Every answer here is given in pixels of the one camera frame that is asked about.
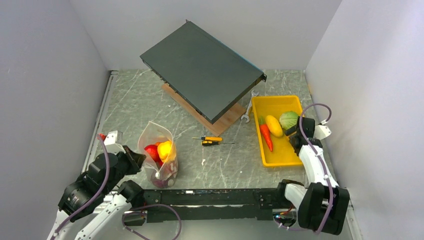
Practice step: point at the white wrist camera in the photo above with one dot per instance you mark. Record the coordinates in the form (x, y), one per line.
(321, 131)
(113, 141)

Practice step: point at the black yellow screwdriver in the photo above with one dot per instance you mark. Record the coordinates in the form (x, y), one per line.
(207, 143)

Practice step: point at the orange toy carrot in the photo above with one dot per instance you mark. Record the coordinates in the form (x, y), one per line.
(265, 132)

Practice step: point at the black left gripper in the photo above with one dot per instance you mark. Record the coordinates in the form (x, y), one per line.
(136, 160)

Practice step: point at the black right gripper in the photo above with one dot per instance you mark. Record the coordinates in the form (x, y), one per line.
(290, 132)

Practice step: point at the silver open-end wrench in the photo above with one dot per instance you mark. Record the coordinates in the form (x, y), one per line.
(246, 116)

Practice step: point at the wooden board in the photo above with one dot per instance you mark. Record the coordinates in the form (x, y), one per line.
(217, 128)

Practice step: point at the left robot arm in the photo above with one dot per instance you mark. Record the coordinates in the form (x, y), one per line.
(88, 205)

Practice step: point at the green toy cabbage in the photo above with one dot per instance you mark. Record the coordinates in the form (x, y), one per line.
(288, 119)

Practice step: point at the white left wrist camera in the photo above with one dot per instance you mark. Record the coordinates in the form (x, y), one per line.
(113, 141)

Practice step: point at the yellow toy bell pepper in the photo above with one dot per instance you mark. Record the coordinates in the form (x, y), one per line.
(164, 149)

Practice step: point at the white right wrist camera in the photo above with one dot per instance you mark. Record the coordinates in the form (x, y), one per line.
(321, 131)

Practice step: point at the purple toy onion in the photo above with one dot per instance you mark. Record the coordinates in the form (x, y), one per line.
(163, 183)

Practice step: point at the aluminium side rail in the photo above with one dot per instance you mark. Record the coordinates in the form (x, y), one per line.
(101, 118)

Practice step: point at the clear dotted zip bag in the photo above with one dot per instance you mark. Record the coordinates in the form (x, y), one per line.
(161, 163)

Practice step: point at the yellow handled screwdriver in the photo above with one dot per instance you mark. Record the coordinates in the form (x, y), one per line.
(209, 138)

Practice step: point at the dark grey server chassis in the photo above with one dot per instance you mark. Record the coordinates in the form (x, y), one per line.
(202, 70)

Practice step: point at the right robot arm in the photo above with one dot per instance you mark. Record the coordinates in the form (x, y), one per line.
(322, 205)

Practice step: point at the red toy apple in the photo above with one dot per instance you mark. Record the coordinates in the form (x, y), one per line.
(152, 150)

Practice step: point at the yellow plastic tray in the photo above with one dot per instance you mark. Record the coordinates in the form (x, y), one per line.
(283, 154)

